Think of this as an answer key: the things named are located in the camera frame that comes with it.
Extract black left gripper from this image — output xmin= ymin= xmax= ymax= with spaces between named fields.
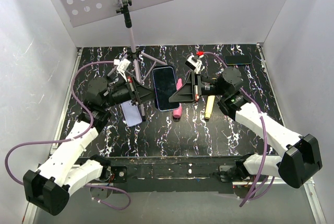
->
xmin=102 ymin=75 xmax=161 ymax=109

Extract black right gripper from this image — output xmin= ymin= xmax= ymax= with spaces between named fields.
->
xmin=168 ymin=71 xmax=227 ymax=103

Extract lilac phone case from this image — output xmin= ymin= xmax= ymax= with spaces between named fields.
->
xmin=121 ymin=100 xmax=142 ymax=127

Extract teal smartphone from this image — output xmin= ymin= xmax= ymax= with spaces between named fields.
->
xmin=224 ymin=55 xmax=252 ymax=65

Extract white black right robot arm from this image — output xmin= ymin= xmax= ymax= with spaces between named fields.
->
xmin=169 ymin=67 xmax=323 ymax=188

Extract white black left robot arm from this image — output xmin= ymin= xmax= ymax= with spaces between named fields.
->
xmin=23 ymin=77 xmax=155 ymax=216

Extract pink marker pen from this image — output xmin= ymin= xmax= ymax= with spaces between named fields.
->
xmin=172 ymin=78 xmax=182 ymax=120

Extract yellow marker pen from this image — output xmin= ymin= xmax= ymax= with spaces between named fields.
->
xmin=204 ymin=95 xmax=216 ymax=121

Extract lilac tripod stand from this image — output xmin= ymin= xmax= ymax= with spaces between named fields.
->
xmin=108 ymin=0 xmax=166 ymax=121

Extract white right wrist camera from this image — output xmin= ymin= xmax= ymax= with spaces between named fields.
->
xmin=185 ymin=52 xmax=204 ymax=74

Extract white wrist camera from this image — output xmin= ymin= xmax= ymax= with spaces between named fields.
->
xmin=185 ymin=52 xmax=204 ymax=74
xmin=114 ymin=58 xmax=131 ymax=79

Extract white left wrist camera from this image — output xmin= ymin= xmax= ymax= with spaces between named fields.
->
xmin=114 ymin=58 xmax=131 ymax=79

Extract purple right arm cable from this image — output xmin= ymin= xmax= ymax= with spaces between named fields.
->
xmin=203 ymin=51 xmax=275 ymax=207

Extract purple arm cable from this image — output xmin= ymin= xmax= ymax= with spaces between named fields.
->
xmin=203 ymin=51 xmax=275 ymax=207
xmin=4 ymin=61 xmax=132 ymax=211

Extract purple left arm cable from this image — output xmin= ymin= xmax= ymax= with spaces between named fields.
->
xmin=4 ymin=61 xmax=132 ymax=211

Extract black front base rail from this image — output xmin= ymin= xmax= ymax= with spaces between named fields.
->
xmin=104 ymin=156 xmax=241 ymax=194

